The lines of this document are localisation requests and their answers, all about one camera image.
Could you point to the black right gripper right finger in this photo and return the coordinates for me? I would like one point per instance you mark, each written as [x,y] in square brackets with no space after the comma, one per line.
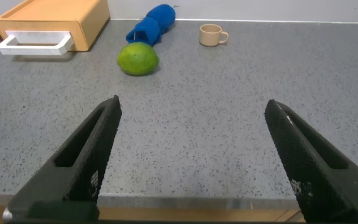
[300,149]

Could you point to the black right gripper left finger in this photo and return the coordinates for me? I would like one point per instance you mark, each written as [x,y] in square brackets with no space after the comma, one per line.
[82,155]

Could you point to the green lime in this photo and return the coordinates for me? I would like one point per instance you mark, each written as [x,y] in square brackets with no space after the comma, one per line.
[138,59]

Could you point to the beige cup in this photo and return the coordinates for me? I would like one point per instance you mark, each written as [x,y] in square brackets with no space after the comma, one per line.
[209,36]

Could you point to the blue rolled towel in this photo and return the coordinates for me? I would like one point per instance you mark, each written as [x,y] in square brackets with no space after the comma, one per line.
[154,23]

